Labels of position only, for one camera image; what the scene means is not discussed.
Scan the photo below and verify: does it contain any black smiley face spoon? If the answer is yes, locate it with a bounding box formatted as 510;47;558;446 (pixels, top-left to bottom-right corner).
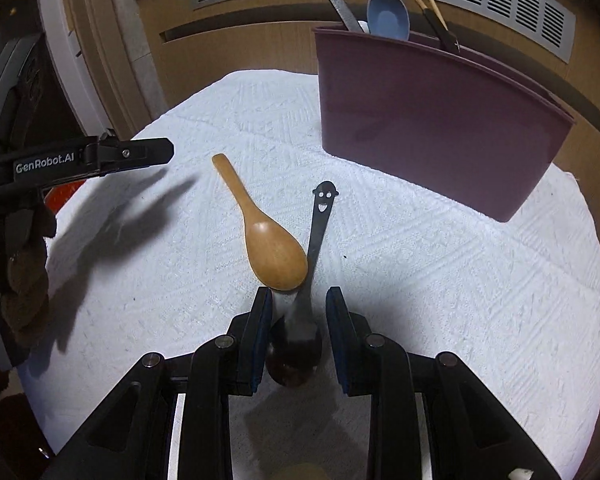
265;181;338;388

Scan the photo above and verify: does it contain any steel spoon speckled handle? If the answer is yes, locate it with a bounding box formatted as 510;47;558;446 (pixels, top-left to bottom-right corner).
328;0;364;34

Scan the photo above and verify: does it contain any blue plastic spoon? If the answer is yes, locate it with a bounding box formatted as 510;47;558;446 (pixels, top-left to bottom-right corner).
367;0;411;41

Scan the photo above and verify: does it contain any white ceramic spoon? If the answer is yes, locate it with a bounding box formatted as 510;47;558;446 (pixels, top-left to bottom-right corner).
358;21;370;34

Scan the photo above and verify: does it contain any wooden chopstick long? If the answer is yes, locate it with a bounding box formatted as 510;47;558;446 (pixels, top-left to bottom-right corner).
428;0;449;32

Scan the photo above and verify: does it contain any wooden spoon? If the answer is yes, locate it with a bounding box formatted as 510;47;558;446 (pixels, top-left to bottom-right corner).
212;153;309;292

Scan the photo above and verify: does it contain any white textured table mat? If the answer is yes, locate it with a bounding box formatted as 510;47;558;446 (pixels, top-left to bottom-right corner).
19;70;600;479

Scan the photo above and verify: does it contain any maroon plastic utensil caddy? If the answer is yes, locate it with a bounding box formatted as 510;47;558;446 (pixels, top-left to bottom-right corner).
314;27;574;222

